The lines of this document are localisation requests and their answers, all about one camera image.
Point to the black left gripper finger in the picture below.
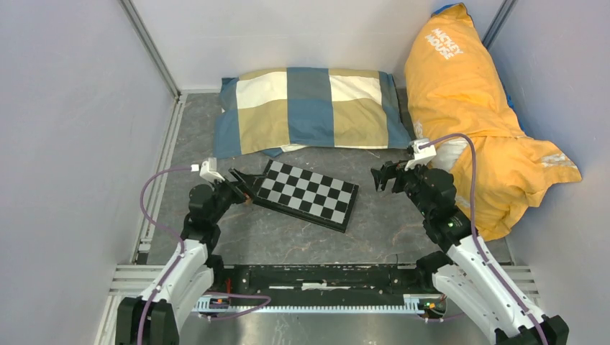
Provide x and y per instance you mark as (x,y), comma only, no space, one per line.
(249,180)
(241,191)

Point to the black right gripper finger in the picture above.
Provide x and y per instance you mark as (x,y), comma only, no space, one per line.
(389,169)
(381,177)

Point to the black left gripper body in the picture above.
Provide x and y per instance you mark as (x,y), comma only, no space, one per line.
(226,195)

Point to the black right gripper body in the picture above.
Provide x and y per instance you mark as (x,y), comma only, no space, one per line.
(409,181)

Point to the blue beige checkered pillowcase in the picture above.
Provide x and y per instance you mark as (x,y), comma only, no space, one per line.
(280,110)

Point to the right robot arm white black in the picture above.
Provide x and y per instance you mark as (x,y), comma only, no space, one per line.
(463,269)

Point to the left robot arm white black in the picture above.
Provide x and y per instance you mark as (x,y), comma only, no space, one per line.
(158,313)

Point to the yellow Mickey Mouse pillow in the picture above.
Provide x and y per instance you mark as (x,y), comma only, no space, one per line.
(455,98)

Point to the black white checkerboard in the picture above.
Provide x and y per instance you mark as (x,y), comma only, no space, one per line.
(306,195)

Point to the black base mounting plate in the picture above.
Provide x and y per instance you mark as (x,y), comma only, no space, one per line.
(391,278)

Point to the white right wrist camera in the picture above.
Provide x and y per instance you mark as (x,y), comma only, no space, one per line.
(423,153)

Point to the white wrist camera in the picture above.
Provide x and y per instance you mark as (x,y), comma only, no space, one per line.
(207,170)
(423,153)

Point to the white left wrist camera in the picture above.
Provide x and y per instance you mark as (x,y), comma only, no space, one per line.
(207,170)

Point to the white slotted cable duct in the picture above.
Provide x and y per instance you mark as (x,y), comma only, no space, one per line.
(209,304)

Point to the aluminium frame rail front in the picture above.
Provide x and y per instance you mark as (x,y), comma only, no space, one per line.
(137,277)

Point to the aluminium frame post left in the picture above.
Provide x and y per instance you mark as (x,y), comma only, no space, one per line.
(150,47)

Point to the aluminium frame post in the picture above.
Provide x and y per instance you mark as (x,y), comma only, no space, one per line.
(497,22)
(150,47)

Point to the aluminium frame post right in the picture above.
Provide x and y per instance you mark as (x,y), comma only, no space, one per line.
(497,22)

